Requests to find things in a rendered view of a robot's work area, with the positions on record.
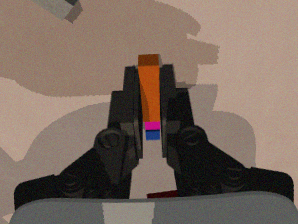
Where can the red rod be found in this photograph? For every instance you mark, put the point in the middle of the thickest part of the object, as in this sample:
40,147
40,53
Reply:
163,194

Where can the magenta rod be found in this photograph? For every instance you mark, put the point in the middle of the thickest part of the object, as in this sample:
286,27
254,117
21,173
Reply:
152,125

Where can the orange rod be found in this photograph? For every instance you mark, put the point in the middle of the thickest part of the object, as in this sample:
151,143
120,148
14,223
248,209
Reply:
148,69

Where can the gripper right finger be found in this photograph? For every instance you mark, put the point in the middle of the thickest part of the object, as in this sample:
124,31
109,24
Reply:
204,168

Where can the small blue block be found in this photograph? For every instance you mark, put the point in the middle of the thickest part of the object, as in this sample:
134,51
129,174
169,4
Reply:
153,134

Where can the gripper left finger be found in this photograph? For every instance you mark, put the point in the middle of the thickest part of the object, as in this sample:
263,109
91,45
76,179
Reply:
97,174

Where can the grey rectangular block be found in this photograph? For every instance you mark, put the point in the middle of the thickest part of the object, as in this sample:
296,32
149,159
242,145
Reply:
59,8

